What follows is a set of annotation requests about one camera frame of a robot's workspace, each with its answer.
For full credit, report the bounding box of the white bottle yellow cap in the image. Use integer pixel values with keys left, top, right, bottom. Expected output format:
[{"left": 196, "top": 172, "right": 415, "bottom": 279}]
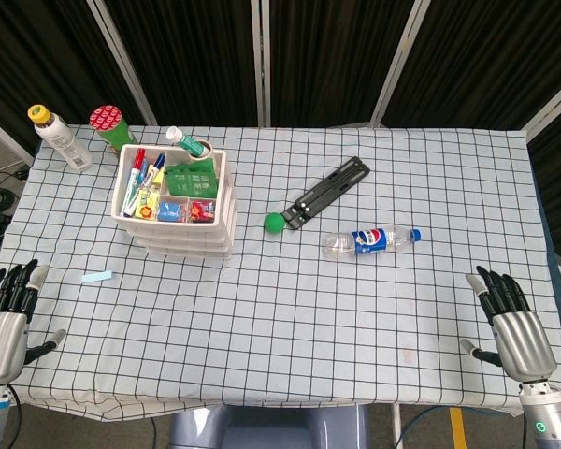
[{"left": 26, "top": 104, "right": 94, "bottom": 172}]

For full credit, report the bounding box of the green foam ball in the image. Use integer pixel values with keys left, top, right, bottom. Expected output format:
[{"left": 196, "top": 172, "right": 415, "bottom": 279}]
[{"left": 264, "top": 211, "right": 287, "bottom": 234}]

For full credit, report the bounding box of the white plastic drawer organizer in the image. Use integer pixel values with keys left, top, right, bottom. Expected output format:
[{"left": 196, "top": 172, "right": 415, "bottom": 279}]
[{"left": 110, "top": 143, "right": 239, "bottom": 261}]

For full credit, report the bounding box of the green tea packet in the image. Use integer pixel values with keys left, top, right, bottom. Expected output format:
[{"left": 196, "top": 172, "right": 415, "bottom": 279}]
[{"left": 163, "top": 158, "right": 216, "bottom": 197}]

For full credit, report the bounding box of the green can red lid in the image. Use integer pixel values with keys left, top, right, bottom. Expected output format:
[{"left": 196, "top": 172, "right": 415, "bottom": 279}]
[{"left": 89, "top": 105, "right": 140, "bottom": 155}]

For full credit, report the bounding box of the light blue paper strip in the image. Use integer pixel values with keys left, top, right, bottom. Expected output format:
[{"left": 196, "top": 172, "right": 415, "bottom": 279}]
[{"left": 80, "top": 269, "right": 114, "bottom": 284}]

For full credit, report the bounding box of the red cap marker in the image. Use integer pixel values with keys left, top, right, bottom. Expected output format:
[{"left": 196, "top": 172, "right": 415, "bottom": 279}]
[{"left": 122, "top": 148, "right": 147, "bottom": 217}]

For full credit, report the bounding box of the blue floor cable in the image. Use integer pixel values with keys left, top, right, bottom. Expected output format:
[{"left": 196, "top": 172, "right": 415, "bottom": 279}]
[{"left": 400, "top": 404, "right": 453, "bottom": 449}]

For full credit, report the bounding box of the beige paper cup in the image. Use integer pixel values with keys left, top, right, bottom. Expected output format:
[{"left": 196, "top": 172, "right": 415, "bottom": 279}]
[{"left": 186, "top": 139, "right": 215, "bottom": 163}]

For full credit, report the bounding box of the checked blue tablecloth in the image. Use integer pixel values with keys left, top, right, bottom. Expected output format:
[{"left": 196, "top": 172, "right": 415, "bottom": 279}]
[{"left": 0, "top": 123, "right": 561, "bottom": 422}]

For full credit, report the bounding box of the red snack packet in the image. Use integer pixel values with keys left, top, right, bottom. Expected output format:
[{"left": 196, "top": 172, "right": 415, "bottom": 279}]
[{"left": 188, "top": 199, "right": 216, "bottom": 222}]

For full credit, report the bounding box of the clear Pepsi bottle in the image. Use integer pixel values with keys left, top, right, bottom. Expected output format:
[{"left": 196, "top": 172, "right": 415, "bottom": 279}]
[{"left": 321, "top": 225, "right": 424, "bottom": 261}]

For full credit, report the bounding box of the green white tube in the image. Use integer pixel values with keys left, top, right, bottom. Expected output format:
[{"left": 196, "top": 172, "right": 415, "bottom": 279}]
[{"left": 165, "top": 125, "right": 207, "bottom": 158}]

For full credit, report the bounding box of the yellow lion snack packet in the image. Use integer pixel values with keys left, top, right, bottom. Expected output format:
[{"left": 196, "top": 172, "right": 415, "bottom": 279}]
[{"left": 134, "top": 186, "right": 161, "bottom": 220}]

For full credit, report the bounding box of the blue cap marker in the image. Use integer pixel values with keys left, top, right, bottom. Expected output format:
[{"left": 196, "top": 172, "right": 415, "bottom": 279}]
[
  {"left": 147, "top": 152, "right": 166, "bottom": 186},
  {"left": 133, "top": 158, "right": 153, "bottom": 207}
]

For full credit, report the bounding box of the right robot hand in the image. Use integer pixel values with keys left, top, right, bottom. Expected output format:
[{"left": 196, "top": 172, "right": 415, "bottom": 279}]
[{"left": 458, "top": 265, "right": 558, "bottom": 381}]

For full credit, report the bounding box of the blue snack packet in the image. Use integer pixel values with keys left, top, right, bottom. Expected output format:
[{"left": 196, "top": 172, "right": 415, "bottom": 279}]
[{"left": 158, "top": 200, "right": 184, "bottom": 222}]

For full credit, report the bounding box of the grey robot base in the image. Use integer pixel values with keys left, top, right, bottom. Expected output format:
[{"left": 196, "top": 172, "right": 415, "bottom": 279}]
[{"left": 167, "top": 404, "right": 370, "bottom": 449}]

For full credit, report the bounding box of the black folding stand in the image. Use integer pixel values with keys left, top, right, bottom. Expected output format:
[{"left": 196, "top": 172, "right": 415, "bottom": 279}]
[{"left": 280, "top": 156, "right": 372, "bottom": 230}]

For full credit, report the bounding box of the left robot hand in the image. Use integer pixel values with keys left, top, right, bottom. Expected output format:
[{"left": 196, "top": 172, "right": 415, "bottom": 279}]
[{"left": 0, "top": 259, "right": 67, "bottom": 385}]

